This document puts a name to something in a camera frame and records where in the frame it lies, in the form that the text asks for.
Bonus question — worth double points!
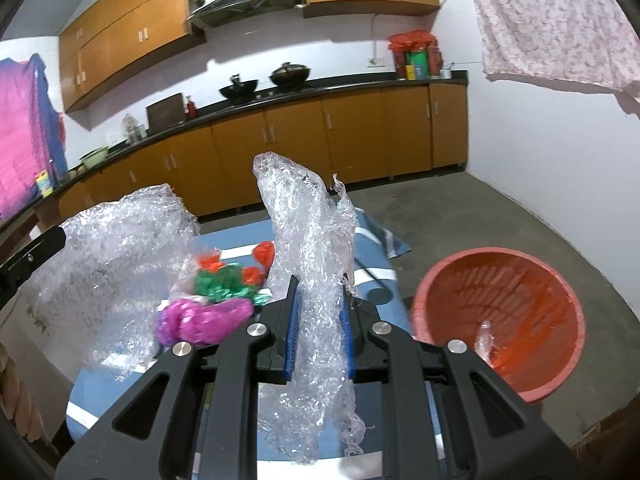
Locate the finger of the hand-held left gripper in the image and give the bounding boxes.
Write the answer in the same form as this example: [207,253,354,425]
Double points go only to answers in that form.
[0,225,67,311]

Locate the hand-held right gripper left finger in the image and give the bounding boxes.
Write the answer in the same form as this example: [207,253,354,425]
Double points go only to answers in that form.
[55,275,302,480]

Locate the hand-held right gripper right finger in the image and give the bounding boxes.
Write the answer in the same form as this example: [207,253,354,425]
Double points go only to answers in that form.
[340,275,583,480]

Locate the tall clear bubble wrap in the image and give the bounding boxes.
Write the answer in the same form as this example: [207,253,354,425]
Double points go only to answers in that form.
[252,151,376,465]

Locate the orange plastic bag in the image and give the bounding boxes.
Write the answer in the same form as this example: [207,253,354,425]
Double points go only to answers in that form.
[239,241,277,288]

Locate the wide clear bubble wrap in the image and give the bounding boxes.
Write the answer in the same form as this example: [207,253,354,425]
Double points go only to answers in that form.
[25,185,201,386]

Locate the green foil wrapper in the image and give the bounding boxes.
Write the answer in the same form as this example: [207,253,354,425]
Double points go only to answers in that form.
[194,265,273,308]

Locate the magenta plastic bag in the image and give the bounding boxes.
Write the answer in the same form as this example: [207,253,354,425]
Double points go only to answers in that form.
[155,297,253,348]

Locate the small orange plastic wrapper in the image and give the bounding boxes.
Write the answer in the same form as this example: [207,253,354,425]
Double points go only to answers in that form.
[196,248,224,273]

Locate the small clear plastic scrap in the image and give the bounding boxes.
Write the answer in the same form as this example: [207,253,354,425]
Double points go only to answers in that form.
[472,320,501,366]

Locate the red plastic basket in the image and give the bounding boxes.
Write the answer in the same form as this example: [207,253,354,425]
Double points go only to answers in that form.
[409,246,587,405]

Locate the person's left hand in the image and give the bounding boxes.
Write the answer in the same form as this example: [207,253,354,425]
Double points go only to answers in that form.
[0,344,47,443]

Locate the blue white striped cloth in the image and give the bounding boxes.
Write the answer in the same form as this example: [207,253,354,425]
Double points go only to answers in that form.
[65,207,451,480]

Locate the green basin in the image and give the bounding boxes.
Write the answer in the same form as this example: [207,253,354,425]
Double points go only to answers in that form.
[80,146,111,170]

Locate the pink and blue blanket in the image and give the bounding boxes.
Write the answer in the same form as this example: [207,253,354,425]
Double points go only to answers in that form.
[0,52,68,221]

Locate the glass jar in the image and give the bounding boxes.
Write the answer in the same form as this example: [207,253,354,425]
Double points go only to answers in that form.
[122,113,146,143]

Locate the wooden lower cabinets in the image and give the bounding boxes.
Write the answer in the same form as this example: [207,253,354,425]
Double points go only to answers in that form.
[57,82,469,221]

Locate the wooden cabinets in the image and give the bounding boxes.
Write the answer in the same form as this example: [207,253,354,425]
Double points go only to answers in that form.
[57,82,469,221]
[58,0,441,113]

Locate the brown cutting board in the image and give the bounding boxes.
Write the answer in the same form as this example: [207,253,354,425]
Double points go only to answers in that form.
[146,92,187,133]

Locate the wooden upper cabinets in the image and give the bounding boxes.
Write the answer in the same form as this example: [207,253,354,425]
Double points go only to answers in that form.
[58,0,441,113]

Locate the black wok with lid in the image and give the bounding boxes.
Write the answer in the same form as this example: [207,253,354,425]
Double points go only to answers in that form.
[268,62,310,90]

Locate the black kitchen countertop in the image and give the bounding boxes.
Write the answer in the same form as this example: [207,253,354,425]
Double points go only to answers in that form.
[0,71,469,231]

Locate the green box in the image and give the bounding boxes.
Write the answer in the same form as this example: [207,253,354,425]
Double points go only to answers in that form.
[405,50,431,81]

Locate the red plastic bag on jars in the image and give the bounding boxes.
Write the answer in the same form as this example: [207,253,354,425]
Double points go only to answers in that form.
[388,30,443,81]

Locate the pink floral hanging cloth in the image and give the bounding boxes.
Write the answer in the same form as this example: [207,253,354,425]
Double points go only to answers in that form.
[460,0,640,98]

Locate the black wok with handle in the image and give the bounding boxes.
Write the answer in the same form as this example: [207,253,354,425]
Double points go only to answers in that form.
[218,74,260,102]

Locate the wall outlet with cable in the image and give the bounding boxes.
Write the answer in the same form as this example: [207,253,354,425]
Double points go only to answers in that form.
[367,12,384,69]

